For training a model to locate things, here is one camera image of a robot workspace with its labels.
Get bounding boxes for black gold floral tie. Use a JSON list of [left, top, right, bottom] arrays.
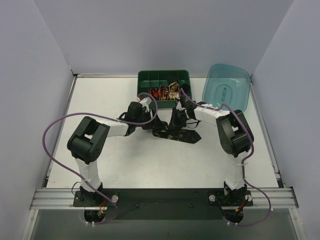
[[152, 127, 202, 144]]

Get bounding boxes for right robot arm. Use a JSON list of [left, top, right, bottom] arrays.
[[171, 96, 254, 194]]

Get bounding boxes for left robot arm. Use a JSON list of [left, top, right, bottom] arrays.
[[67, 97, 160, 201]]

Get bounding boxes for orange patterned rolled tie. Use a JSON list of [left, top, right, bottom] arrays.
[[158, 85, 170, 101]]

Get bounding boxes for beige patterned rolled tie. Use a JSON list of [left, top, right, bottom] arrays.
[[168, 81, 180, 100]]

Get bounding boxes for green compartment tray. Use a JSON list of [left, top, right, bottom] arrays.
[[137, 70, 191, 109]]

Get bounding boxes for translucent blue plastic tub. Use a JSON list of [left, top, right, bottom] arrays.
[[202, 63, 251, 112]]

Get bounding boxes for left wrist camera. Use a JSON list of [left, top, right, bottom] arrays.
[[139, 97, 152, 108]]

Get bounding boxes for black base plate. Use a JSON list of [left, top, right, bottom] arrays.
[[72, 188, 253, 222]]

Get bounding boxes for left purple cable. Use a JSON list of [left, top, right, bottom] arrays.
[[42, 92, 159, 225]]

